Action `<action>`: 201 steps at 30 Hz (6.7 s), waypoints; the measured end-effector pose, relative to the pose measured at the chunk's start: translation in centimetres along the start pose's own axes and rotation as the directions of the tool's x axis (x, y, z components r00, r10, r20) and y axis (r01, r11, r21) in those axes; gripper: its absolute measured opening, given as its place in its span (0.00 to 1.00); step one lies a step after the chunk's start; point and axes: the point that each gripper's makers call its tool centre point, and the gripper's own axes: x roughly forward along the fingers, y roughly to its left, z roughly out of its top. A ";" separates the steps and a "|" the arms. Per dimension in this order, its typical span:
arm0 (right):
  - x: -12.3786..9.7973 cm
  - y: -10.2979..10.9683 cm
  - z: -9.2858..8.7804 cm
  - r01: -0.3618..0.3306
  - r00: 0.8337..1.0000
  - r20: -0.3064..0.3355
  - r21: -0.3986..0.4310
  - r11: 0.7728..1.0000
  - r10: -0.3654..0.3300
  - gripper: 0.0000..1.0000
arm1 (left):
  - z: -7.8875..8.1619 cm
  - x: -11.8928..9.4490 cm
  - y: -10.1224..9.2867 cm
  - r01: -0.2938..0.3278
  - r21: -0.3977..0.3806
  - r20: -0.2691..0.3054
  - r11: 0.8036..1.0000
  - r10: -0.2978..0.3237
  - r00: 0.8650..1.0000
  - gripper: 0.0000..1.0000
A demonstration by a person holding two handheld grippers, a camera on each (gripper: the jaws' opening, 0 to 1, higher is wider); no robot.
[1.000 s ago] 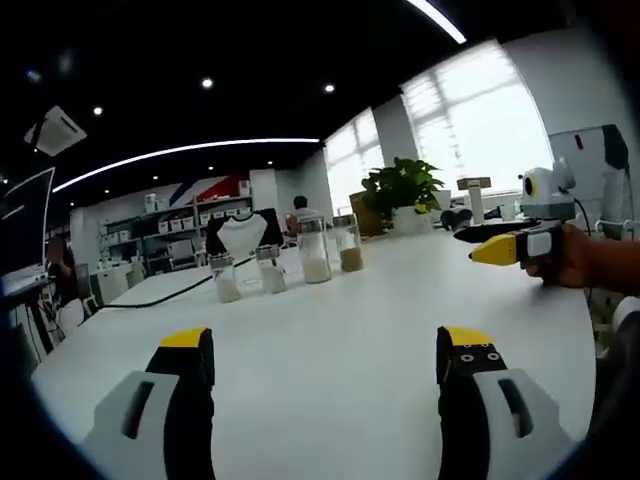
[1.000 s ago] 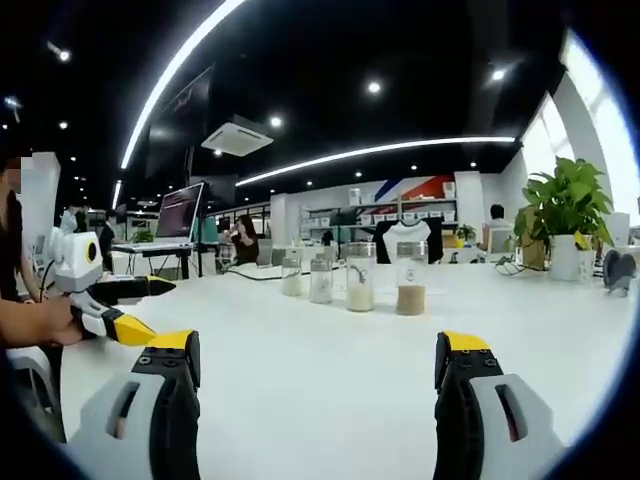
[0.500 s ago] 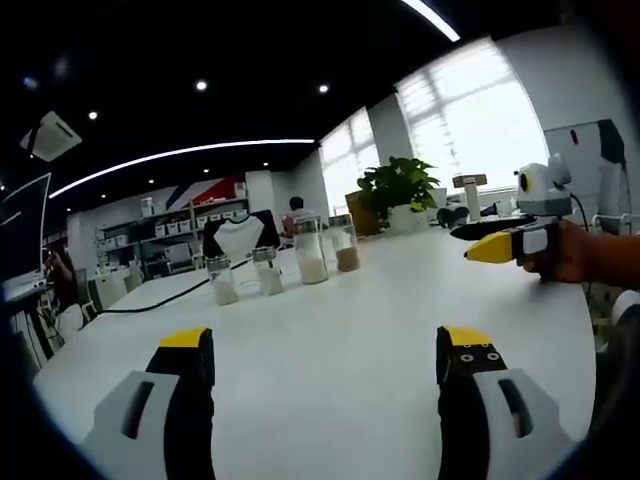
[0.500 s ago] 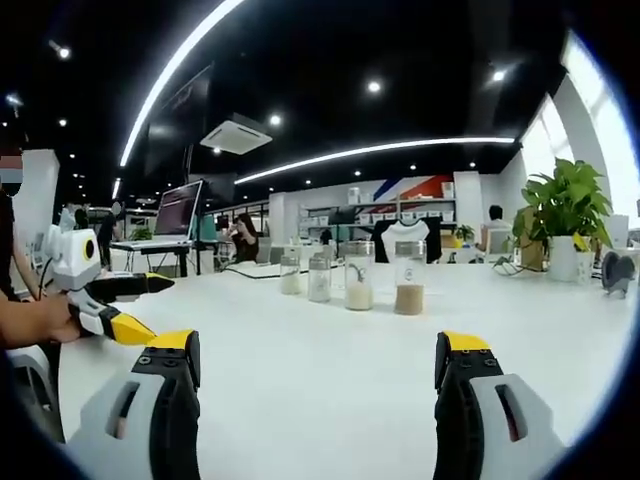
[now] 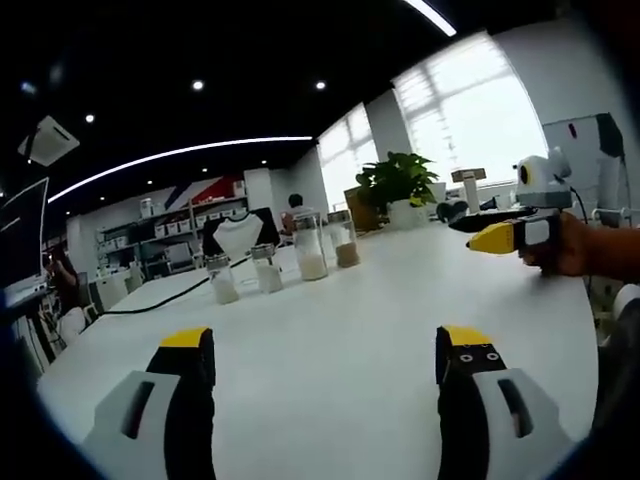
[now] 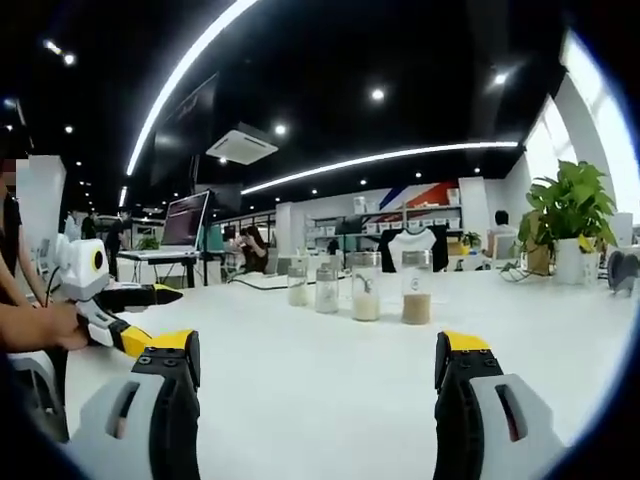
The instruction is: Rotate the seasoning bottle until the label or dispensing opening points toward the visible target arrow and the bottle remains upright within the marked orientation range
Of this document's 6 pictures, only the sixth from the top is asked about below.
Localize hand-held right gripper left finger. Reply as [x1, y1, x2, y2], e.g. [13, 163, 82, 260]
[69, 328, 202, 480]

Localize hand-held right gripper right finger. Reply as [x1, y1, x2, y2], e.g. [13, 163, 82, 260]
[433, 329, 569, 480]

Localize tall seasoning bottle brown contents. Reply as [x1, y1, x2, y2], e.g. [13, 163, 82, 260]
[400, 249, 434, 326]

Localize small seasoning bottle white powder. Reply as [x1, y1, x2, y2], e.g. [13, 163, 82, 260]
[287, 264, 309, 308]

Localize tall seasoning bottle white contents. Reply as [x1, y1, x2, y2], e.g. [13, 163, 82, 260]
[350, 251, 383, 323]

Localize small seasoning bottle white grains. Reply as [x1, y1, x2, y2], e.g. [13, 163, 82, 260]
[314, 267, 341, 315]

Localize person's left hand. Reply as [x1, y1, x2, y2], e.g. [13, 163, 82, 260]
[42, 301, 94, 352]

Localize white standing desk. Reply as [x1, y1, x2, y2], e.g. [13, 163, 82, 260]
[116, 248, 202, 290]

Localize person's black shirt torso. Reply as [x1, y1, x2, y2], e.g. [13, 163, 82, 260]
[0, 192, 24, 306]

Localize white framed monitor screen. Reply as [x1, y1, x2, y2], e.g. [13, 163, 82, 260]
[159, 190, 212, 252]

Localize white office chair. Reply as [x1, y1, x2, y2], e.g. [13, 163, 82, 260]
[6, 349, 70, 444]

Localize brown paper bag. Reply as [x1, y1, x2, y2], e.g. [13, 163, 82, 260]
[524, 238, 553, 276]

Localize ceiling air conditioner unit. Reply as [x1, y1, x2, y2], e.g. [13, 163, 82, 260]
[205, 121, 280, 167]

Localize black and white shirt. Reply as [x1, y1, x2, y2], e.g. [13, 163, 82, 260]
[376, 224, 451, 275]

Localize long curved ceiling light strip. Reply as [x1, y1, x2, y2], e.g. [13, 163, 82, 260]
[124, 0, 262, 177]

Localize grey curved object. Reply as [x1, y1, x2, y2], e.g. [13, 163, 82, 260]
[606, 249, 640, 298]

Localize shelf with white bins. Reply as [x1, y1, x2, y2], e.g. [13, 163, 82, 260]
[303, 187, 464, 252]

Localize large green potted plant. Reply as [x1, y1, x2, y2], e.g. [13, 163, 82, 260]
[516, 159, 619, 287]

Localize straight ceiling light strip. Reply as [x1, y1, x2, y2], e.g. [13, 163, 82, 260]
[240, 140, 520, 196]

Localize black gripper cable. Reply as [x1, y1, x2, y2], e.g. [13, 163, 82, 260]
[43, 263, 67, 307]

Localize dark cable on table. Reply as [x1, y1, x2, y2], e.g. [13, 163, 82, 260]
[226, 276, 291, 292]

